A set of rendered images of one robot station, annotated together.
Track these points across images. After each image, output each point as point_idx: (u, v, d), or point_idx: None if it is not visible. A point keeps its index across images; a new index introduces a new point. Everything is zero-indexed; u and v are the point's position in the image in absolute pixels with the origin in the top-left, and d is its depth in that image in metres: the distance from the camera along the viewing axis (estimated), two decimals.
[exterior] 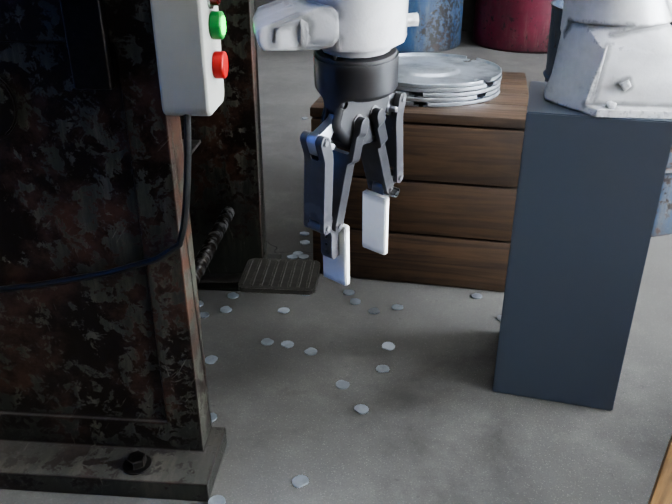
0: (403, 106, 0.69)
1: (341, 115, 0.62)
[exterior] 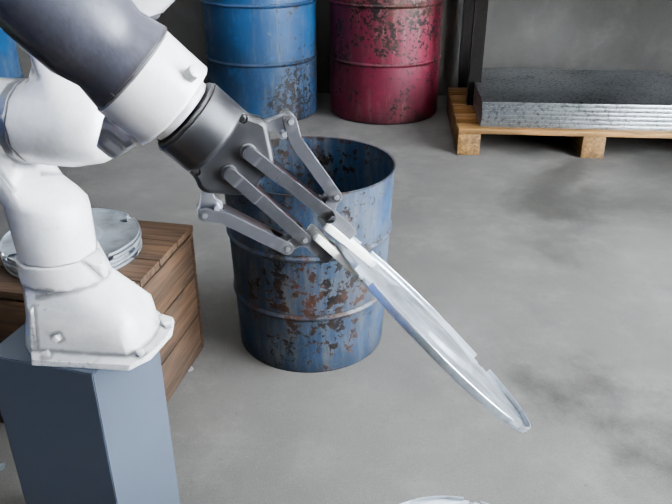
0: (296, 128, 0.63)
1: (199, 180, 0.63)
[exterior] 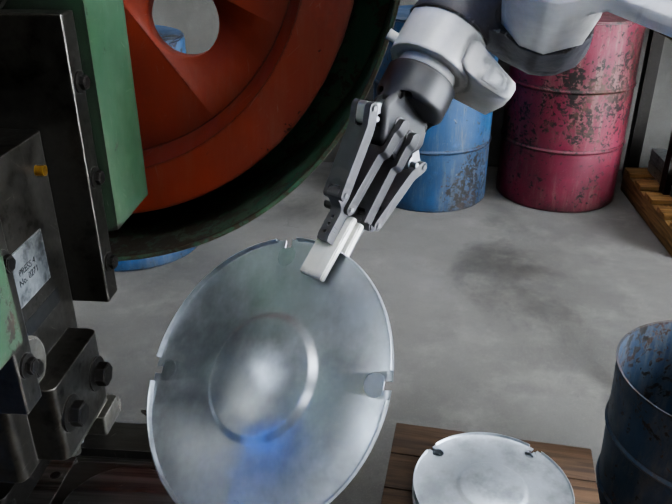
0: (351, 112, 0.68)
1: None
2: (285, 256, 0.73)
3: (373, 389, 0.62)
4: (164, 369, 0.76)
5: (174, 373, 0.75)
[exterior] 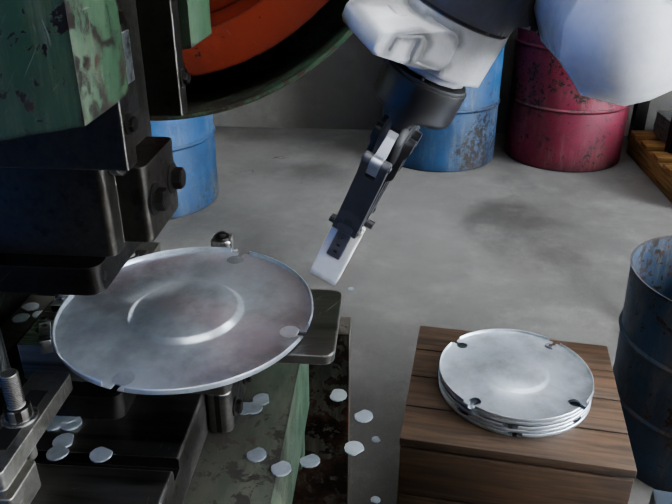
0: None
1: (406, 136, 0.60)
2: (234, 259, 0.91)
3: (288, 333, 0.77)
4: None
5: (98, 295, 0.84)
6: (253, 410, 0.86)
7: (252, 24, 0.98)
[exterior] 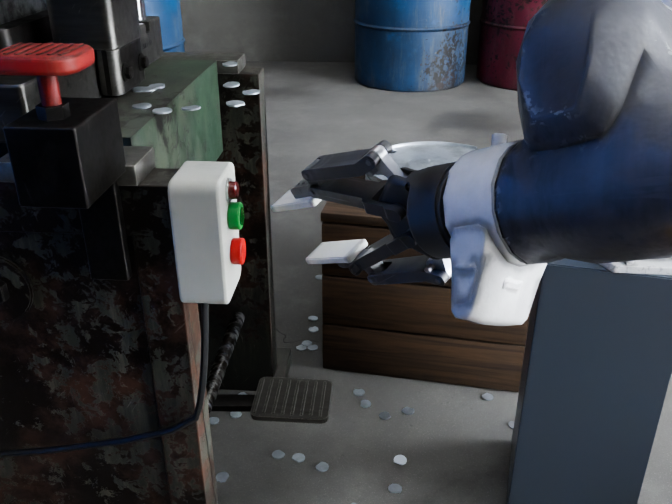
0: (379, 146, 0.58)
1: None
2: None
3: None
4: None
5: None
6: (147, 89, 0.91)
7: None
